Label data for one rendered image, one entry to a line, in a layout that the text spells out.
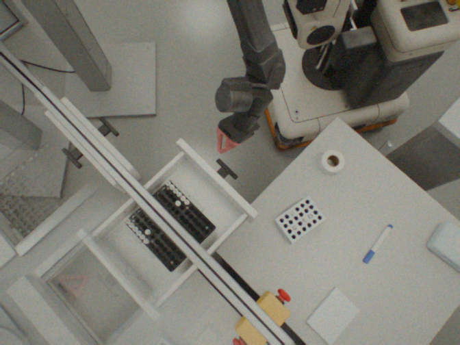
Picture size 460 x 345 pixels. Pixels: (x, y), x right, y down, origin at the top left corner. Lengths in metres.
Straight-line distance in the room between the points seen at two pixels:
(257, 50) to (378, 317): 0.80
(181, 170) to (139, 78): 1.16
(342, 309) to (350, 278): 0.09
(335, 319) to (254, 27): 0.78
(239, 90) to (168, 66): 1.43
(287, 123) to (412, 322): 0.96
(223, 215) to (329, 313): 0.40
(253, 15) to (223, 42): 1.51
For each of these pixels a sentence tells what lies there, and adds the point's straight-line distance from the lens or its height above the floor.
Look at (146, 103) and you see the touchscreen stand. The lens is 2.03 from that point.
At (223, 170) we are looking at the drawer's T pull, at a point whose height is 0.91.
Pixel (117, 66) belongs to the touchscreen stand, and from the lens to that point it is 2.17.
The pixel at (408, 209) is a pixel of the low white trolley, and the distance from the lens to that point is 1.20.
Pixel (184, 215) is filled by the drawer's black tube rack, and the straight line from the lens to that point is 0.93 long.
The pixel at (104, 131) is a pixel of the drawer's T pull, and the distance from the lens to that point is 1.02.
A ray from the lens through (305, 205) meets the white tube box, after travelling 1.06.
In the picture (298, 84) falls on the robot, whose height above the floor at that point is 0.28.
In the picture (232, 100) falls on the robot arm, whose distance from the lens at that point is 0.73.
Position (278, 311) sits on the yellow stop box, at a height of 0.91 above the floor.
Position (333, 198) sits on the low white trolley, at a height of 0.76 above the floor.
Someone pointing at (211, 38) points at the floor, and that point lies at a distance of 2.24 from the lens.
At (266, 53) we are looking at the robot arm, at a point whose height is 1.19.
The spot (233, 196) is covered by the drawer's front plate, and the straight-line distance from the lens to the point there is 0.90.
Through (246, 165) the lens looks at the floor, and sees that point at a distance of 1.89.
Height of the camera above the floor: 1.81
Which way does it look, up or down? 75 degrees down
